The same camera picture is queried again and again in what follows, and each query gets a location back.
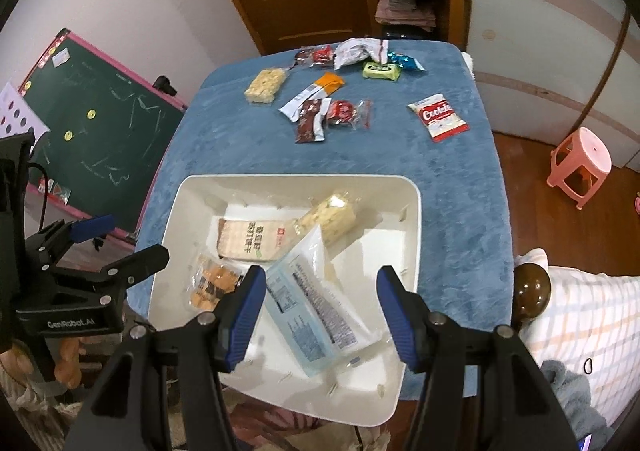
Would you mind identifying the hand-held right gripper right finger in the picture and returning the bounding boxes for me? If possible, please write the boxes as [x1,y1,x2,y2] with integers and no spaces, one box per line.
[376,266,568,451]

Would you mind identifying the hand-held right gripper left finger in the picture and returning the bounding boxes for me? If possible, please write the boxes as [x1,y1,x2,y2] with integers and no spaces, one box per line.
[64,265,267,451]

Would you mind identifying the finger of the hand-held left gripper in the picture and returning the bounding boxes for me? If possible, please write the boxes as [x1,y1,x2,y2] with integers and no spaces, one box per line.
[24,214,117,273]
[49,244,171,304]

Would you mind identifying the orange cracker packet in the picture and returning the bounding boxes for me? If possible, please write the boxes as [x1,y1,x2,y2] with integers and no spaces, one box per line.
[187,255,246,316]

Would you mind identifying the blue white packet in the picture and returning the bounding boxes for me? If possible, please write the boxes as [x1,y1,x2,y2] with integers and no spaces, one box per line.
[265,225,388,378]

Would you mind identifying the white plastic bin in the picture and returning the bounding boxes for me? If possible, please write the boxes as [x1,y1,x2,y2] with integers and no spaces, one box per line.
[147,174,422,428]

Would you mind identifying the beige label cracker packet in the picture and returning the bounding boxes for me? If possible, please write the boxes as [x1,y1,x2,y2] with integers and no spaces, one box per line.
[217,218,296,263]

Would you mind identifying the yellow puffed rice bar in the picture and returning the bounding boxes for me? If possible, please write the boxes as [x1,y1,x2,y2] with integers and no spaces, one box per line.
[244,68,287,106]
[293,192,358,248]

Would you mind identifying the dark brown snack packet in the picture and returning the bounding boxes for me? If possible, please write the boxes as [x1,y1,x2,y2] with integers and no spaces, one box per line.
[294,99,331,145]

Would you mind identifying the red white cookie packet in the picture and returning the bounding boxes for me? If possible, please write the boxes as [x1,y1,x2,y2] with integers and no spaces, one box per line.
[407,94,471,144]

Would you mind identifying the red round snack clear wrapper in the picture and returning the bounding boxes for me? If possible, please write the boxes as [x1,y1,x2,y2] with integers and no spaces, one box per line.
[324,99,374,130]

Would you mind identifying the orange white stick packet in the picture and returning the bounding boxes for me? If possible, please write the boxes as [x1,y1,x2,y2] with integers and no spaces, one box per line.
[278,72,347,122]

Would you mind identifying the blue candy wrapper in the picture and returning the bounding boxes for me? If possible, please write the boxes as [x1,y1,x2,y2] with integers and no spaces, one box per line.
[387,52,427,72]

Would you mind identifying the white snack bag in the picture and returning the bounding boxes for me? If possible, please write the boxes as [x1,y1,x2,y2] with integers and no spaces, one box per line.
[334,37,390,70]

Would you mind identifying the person's left hand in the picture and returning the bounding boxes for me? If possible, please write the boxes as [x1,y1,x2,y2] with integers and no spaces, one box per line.
[51,332,120,382]

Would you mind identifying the white paper with dots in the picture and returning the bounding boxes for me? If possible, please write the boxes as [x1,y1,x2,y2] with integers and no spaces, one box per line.
[0,81,51,139]

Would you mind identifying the brown round bedpost knob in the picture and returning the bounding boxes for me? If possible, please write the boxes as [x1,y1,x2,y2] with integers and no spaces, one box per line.
[512,263,552,327]

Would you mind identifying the blue plush tablecloth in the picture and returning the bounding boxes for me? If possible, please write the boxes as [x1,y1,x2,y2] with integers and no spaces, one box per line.
[127,40,516,404]

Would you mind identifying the grey blue cloth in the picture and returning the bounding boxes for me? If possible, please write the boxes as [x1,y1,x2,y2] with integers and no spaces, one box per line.
[542,360,616,451]

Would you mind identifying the striped white bedding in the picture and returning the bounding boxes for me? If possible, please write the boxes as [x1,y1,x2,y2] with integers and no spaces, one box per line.
[515,248,640,432]

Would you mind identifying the pink plastic stool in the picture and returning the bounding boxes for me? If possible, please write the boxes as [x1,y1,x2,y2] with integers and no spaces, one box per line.
[546,127,612,210]

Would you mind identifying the red black snack packet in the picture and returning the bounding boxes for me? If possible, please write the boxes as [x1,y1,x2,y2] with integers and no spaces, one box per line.
[294,45,335,68]

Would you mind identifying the folded clothes stack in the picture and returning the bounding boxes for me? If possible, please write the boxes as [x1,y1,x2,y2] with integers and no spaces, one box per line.
[375,0,438,30]

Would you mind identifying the white wardrobe pink stripes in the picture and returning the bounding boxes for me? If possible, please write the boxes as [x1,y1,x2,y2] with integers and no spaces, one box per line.
[462,0,640,169]

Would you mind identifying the brown curved hoop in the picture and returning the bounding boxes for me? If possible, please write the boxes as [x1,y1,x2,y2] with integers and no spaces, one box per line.
[575,6,632,136]

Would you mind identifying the black cable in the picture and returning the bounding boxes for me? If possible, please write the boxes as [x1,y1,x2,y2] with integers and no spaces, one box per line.
[27,161,51,232]

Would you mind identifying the green chalkboard pink frame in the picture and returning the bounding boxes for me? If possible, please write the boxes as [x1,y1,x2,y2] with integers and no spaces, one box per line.
[17,29,188,244]

